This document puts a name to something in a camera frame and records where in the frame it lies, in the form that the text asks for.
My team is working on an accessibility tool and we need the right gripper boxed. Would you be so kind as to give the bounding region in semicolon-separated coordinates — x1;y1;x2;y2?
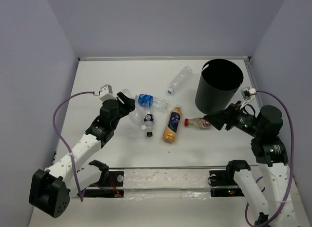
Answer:
203;100;262;136

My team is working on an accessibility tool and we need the clear crushed bottle white cap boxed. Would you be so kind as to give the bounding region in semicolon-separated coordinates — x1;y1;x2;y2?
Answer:
121;89;146;131

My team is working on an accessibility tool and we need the small bottle pepsi label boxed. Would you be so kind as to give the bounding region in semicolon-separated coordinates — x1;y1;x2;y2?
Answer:
143;108;155;138

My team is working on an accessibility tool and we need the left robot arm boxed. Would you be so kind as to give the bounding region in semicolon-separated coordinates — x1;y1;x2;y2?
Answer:
29;92;135;218

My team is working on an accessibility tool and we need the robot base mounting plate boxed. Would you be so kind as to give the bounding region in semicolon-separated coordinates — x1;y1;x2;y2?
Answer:
84;167;243;199

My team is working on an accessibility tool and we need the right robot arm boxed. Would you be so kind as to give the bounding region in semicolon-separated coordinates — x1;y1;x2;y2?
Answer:
204;102;299;227

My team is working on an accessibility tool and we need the black cylindrical bin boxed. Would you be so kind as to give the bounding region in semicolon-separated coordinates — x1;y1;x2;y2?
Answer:
195;59;244;115

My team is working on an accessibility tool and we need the clear bottle blue label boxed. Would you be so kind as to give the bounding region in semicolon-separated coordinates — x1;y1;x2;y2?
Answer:
135;94;169;112

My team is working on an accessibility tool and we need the small bottle red cap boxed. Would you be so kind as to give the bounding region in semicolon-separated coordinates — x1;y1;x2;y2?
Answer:
184;118;211;129

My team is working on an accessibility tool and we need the orange juice bottle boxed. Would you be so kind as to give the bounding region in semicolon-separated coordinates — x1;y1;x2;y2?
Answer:
162;105;182;144

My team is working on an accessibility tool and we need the clear bottle blue cap far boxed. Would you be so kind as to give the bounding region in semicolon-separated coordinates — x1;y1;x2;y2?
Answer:
167;66;193;95

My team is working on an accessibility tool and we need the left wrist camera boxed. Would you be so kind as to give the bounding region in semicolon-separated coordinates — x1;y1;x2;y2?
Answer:
98;84;115;102

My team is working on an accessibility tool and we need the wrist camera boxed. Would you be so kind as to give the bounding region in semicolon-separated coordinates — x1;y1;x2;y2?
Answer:
241;87;256;109
98;84;115;102

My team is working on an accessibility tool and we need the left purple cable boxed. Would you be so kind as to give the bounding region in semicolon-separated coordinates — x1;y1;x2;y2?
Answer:
52;90;102;203

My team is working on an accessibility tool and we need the purple cable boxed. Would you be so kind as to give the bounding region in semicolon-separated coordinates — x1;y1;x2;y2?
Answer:
244;90;294;227
52;90;102;203

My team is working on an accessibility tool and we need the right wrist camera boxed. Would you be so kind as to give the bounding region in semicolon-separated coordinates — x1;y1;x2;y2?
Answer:
241;87;256;109

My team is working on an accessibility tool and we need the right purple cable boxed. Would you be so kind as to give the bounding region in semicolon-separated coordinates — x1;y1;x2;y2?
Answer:
244;90;294;227

